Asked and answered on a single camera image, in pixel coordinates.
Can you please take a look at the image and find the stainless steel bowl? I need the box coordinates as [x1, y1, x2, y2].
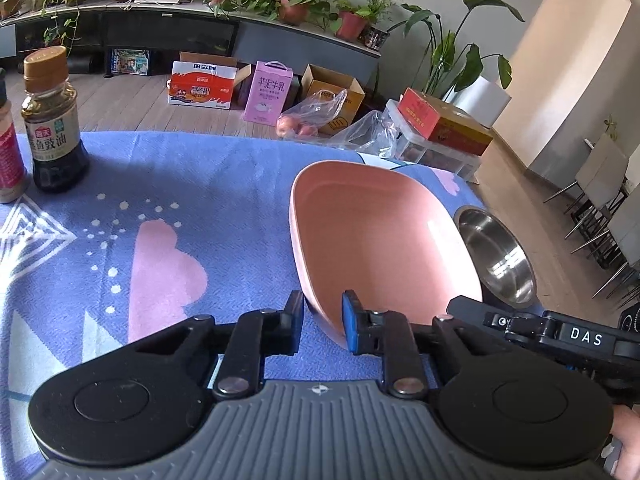
[454, 206, 538, 310]

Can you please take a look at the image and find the pink square plate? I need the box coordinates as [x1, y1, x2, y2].
[288, 160, 483, 346]

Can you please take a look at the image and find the person's right hand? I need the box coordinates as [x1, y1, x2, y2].
[604, 405, 640, 480]

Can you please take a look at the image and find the grey dining chair near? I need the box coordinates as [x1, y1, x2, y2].
[573, 185, 640, 298]

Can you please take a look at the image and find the grey dining chair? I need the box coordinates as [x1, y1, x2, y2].
[573, 185, 640, 298]
[544, 133, 628, 210]

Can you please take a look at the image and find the blue printed tablecloth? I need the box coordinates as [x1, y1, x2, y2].
[0, 130, 544, 480]

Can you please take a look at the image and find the clear plastic storage bin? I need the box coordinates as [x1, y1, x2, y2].
[384, 100, 482, 183]

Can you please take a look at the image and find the clear plastic bag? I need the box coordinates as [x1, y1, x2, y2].
[328, 110, 399, 159]

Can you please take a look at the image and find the red cardboard box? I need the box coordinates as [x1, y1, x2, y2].
[398, 88, 494, 156]

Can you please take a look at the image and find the plastic bag with fruit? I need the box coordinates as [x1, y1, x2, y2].
[276, 89, 348, 139]

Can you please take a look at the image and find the tall leafy plant white pot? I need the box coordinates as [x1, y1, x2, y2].
[390, 0, 525, 99]

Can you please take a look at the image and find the pink milk carton box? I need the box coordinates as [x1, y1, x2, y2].
[242, 61, 293, 126]

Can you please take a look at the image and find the red white milk carton box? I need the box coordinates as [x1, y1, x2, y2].
[167, 52, 252, 110]

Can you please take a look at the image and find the open brown cardboard box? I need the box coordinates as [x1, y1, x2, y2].
[302, 64, 364, 136]

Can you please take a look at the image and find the spice shaker green cap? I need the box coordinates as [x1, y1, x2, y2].
[0, 70, 28, 204]

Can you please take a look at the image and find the soy sauce bottle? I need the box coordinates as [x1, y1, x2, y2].
[21, 46, 89, 193]

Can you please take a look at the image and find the dark TV console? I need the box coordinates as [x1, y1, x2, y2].
[1, 0, 380, 82]

